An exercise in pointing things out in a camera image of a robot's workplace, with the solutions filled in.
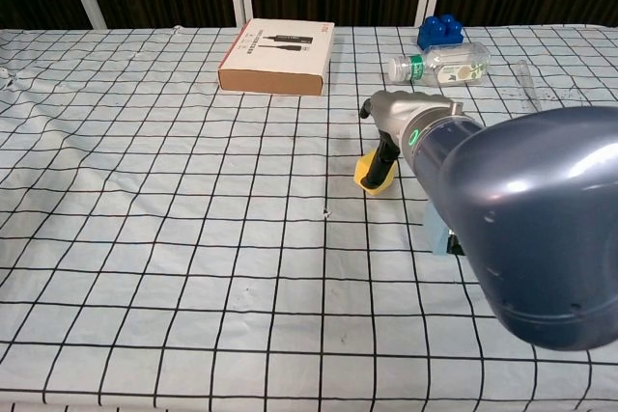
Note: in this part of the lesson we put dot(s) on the yellow foam cube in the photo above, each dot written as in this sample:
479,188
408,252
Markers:
360,170

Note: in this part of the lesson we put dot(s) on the clear test tube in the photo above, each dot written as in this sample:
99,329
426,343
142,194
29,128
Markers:
527,81

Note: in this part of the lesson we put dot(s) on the clear plastic bottle green label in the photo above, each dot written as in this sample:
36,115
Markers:
449,67

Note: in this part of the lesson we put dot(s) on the blue toy building block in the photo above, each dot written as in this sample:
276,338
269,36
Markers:
439,33

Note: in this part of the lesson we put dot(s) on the light blue foam block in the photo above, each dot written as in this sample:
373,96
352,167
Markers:
434,233

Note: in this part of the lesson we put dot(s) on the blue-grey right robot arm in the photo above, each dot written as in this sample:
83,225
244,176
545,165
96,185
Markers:
531,219

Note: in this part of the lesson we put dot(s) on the white-topped cardboard box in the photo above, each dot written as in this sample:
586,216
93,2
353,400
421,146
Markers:
280,52

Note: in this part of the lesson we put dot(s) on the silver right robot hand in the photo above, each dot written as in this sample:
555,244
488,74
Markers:
405,105

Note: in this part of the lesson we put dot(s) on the white black-grid tablecloth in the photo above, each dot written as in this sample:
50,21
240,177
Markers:
193,238

